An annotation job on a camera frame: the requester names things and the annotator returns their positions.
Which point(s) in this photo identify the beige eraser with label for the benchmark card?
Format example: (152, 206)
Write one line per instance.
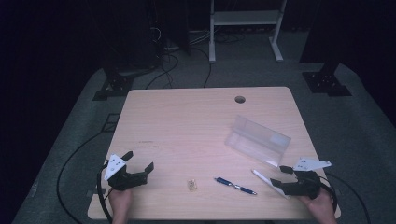
(192, 184)

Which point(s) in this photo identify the blue ballpoint pen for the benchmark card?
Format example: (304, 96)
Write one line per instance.
(234, 185)

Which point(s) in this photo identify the white pen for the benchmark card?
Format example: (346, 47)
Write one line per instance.
(264, 179)

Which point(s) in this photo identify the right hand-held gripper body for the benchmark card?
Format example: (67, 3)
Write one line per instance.
(305, 186)

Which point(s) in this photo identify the person's right hand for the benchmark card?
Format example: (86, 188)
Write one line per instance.
(322, 208)

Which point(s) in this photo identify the white metal stand frame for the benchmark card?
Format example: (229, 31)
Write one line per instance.
(246, 18)

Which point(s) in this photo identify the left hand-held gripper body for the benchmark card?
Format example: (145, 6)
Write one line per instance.
(123, 181)

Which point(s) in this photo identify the person's left hand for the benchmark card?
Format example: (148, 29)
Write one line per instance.
(120, 203)

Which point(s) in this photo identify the clear plastic pencil case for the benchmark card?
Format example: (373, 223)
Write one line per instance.
(257, 141)

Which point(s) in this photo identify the black stand base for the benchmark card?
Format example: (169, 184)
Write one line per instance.
(115, 87)
(325, 82)

